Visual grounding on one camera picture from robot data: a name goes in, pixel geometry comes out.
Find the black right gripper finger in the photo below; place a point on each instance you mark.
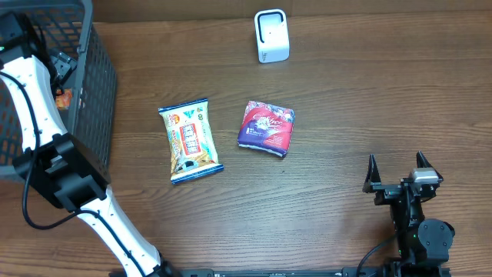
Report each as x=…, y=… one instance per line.
x=372, y=182
x=423, y=163

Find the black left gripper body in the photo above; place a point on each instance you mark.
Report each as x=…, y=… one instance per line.
x=61, y=68

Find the grey plastic shopping basket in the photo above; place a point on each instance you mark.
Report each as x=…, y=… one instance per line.
x=68, y=28

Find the white barcode scanner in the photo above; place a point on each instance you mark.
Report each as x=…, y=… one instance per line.
x=271, y=29

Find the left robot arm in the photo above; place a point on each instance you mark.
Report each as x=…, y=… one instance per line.
x=54, y=162

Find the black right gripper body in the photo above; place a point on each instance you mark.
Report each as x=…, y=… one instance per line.
x=403, y=208

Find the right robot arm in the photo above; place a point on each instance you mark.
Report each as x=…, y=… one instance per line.
x=423, y=244

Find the red purple pad package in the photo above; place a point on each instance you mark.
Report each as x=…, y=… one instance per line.
x=267, y=128

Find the small orange packet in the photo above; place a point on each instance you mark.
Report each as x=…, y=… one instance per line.
x=63, y=99

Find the gold blue wipes packet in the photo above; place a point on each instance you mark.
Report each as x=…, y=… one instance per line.
x=193, y=153

